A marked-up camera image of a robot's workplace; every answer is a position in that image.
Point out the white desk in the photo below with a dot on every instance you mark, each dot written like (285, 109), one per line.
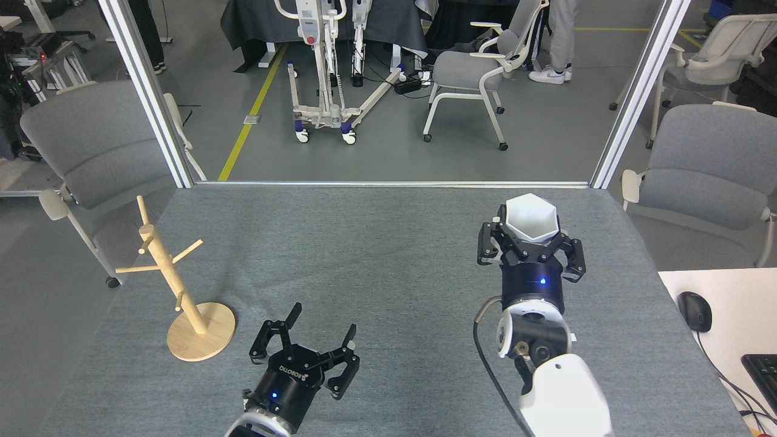
(740, 303)

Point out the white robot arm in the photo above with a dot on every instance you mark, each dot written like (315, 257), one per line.
(564, 394)
(255, 428)

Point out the white wheeled stand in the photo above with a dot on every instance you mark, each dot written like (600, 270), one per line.
(331, 115)

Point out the silver table edge rail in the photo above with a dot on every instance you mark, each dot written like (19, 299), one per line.
(394, 184)

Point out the white hexagonal cup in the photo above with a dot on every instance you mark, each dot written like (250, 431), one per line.
(531, 218)

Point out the grey chair with cream frame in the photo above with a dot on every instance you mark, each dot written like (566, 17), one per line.
(97, 145)
(710, 176)

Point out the wooden cup rack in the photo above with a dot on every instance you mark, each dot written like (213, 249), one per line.
(194, 340)

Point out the black computer mouse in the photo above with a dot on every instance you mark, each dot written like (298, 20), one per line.
(695, 311)

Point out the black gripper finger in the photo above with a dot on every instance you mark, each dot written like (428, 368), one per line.
(488, 246)
(573, 258)
(267, 343)
(343, 370)

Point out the black keyboard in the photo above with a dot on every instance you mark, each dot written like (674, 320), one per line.
(765, 379)

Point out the black power strip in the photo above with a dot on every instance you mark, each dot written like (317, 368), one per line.
(408, 85)

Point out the silver frame post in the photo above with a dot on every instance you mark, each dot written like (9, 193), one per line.
(637, 91)
(149, 91)

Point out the grey chair with white frame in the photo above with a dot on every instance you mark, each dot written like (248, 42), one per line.
(698, 76)
(467, 70)

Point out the metal equipment cart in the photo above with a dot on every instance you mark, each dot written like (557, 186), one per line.
(51, 67)

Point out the table with black cloth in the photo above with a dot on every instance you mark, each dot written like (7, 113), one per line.
(255, 21)

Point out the grey floor socket plate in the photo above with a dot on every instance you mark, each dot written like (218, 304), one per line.
(251, 119)

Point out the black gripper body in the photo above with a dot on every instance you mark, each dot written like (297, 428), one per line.
(291, 382)
(531, 279)

